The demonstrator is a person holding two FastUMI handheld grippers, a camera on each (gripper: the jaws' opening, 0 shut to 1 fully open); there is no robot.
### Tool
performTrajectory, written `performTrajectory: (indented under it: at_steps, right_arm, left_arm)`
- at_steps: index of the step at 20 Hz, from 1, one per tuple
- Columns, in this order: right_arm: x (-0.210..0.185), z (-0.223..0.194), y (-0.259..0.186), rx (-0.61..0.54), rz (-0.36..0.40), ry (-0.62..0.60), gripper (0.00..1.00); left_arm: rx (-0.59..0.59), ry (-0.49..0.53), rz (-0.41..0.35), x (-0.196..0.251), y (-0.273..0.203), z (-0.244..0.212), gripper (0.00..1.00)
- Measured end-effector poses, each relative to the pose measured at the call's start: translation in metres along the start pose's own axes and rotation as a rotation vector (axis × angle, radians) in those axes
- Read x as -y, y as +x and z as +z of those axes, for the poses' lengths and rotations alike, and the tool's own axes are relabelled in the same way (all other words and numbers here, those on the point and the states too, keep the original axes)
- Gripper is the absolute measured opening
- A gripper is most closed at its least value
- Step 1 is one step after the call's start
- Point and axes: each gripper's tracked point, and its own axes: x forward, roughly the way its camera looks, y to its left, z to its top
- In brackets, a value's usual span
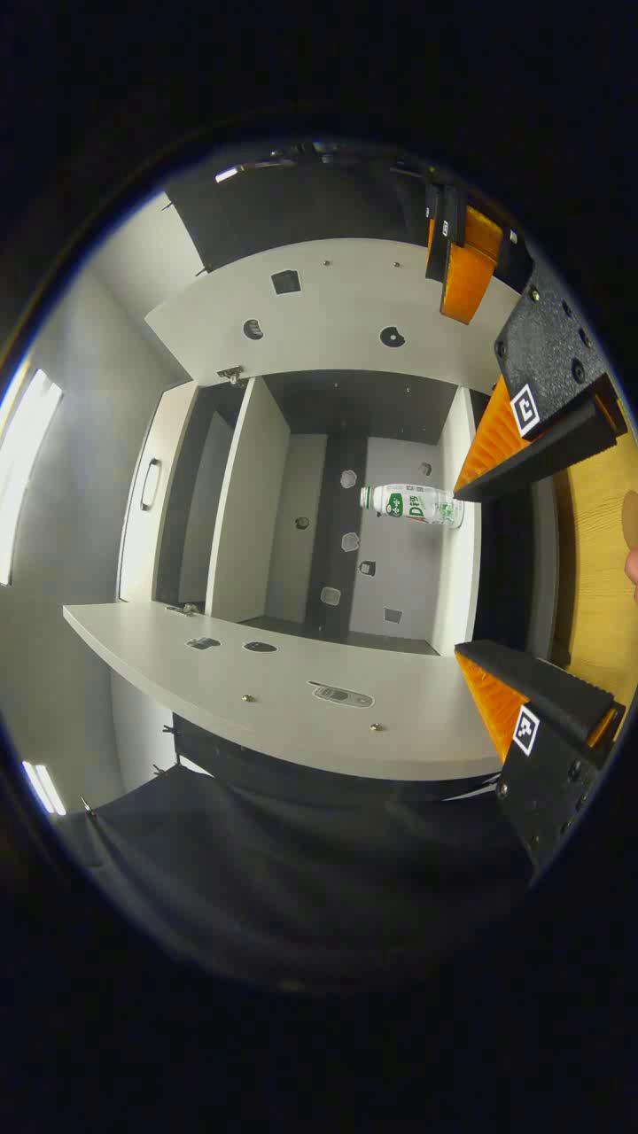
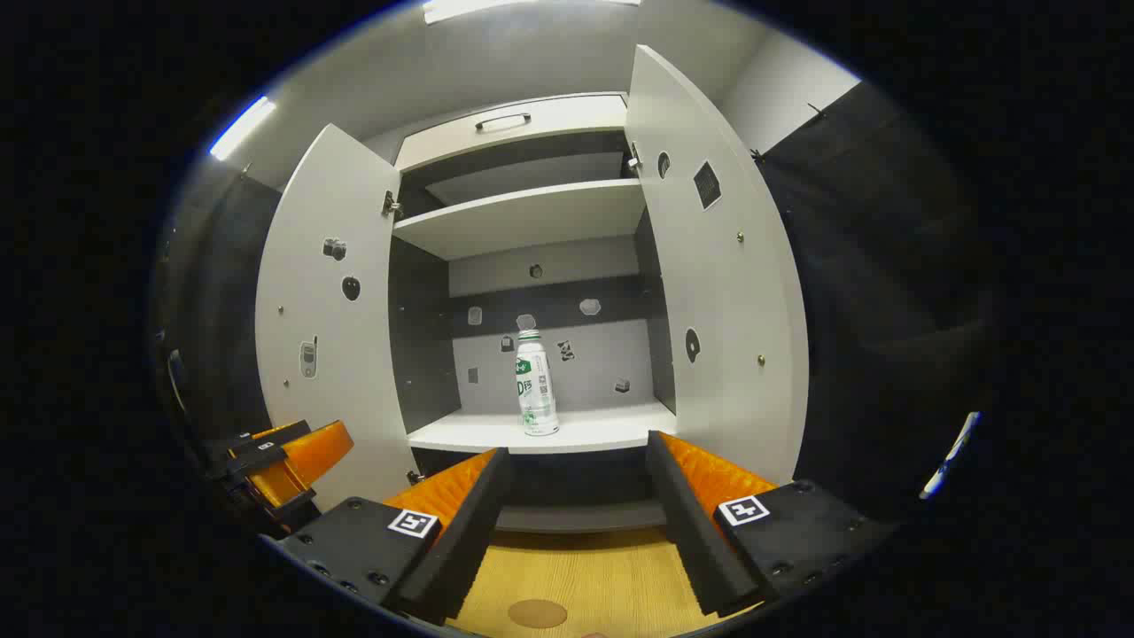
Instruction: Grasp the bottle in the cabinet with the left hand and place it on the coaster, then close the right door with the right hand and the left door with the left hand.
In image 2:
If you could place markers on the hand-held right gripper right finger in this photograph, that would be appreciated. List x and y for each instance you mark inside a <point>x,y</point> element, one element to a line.
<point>687,532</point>

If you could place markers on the black backdrop cloth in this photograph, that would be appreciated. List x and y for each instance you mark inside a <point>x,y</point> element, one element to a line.
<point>886,266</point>

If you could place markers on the white bottle with green label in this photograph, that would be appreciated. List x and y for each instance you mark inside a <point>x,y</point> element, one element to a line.
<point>536,390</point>

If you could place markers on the large ceiling light panel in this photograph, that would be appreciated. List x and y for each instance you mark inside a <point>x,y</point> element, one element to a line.
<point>478,7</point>

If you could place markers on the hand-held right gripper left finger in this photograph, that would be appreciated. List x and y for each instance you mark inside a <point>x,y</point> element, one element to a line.
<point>469,532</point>

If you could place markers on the narrow ceiling light strip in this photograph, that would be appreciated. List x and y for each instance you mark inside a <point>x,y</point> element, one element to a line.
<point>241,129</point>

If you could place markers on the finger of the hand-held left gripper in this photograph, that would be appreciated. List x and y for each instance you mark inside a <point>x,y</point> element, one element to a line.
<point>319,447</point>
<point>275,483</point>

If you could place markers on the white cabinet drawer front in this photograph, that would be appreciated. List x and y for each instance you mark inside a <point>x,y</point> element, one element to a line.
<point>567,120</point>

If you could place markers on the white cabinet door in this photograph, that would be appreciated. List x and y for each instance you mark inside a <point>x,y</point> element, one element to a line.
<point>726,292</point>
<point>354,399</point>

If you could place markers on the white cabinet shelf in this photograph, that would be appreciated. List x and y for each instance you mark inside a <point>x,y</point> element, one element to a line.
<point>523,182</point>
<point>523,221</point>

